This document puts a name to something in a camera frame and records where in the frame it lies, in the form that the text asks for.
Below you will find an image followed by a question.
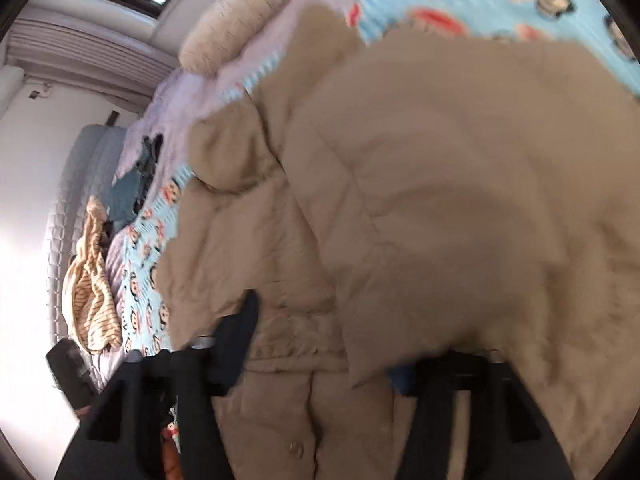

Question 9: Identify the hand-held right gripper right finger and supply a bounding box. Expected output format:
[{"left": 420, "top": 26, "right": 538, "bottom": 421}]
[{"left": 387, "top": 347, "right": 576, "bottom": 480}]

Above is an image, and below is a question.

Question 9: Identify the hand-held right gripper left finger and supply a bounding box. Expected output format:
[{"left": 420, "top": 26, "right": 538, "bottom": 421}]
[{"left": 54, "top": 289, "right": 262, "bottom": 480}]

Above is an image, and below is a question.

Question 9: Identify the tan padded jacket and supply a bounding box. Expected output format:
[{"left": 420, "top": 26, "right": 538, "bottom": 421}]
[{"left": 150, "top": 2, "right": 640, "bottom": 480}]

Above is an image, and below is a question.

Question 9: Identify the yellow striped garment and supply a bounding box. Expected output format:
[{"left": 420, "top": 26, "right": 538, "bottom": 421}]
[{"left": 61, "top": 195, "right": 123, "bottom": 353}]

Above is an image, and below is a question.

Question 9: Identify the teal garment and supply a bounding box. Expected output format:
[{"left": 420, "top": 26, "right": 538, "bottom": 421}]
[{"left": 106, "top": 166, "right": 152, "bottom": 236}]

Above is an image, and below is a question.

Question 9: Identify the grey quilted headboard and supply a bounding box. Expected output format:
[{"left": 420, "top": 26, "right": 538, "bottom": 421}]
[{"left": 45, "top": 124, "right": 128, "bottom": 341}]

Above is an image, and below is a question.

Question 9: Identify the beige knitted pillow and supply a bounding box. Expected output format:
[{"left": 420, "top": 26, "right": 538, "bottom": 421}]
[{"left": 178, "top": 0, "right": 301, "bottom": 77}]

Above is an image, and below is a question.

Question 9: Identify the white ribbed wall unit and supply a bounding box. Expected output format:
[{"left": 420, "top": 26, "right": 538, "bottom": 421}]
[{"left": 6, "top": 16, "right": 177, "bottom": 105}]

